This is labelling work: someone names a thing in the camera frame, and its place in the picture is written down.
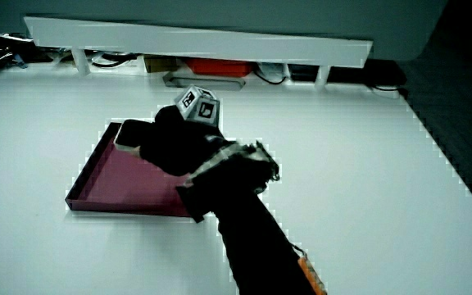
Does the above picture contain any orange box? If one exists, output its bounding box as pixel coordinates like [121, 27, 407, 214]
[184, 57, 256, 79]

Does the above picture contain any black low box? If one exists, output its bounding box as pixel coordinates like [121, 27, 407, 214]
[288, 59, 408, 88]

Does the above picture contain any white long shelf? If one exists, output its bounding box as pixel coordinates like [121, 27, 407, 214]
[23, 16, 374, 89]

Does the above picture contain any black thin cable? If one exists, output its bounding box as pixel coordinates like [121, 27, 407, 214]
[253, 68, 288, 86]

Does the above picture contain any gray flat slotted plate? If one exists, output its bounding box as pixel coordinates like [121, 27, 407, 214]
[162, 71, 247, 92]

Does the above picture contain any black eraser with white base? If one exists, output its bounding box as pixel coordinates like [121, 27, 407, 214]
[113, 119, 156, 159]

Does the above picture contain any brown cardboard box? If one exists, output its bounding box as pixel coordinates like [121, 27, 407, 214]
[143, 54, 179, 75]

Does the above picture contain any black looped cable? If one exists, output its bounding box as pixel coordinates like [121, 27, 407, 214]
[90, 52, 139, 69]

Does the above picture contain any person's right hand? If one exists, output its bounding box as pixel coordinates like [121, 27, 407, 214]
[138, 84, 239, 178]

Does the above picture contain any orange woven strap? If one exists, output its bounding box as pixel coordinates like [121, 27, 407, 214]
[291, 243, 328, 295]

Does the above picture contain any maroon shallow tray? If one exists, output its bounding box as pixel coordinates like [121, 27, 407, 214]
[64, 121, 193, 218]

